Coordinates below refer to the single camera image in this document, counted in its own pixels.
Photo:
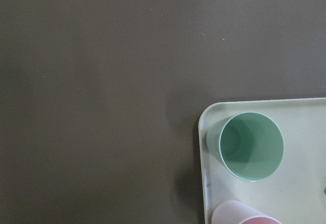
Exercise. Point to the cream serving tray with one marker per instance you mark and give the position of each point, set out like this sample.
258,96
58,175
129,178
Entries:
295,193

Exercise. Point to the pink plastic cup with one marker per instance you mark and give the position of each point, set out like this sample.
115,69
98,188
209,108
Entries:
232,211

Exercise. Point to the green plastic cup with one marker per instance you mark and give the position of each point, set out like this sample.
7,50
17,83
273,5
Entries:
249,145

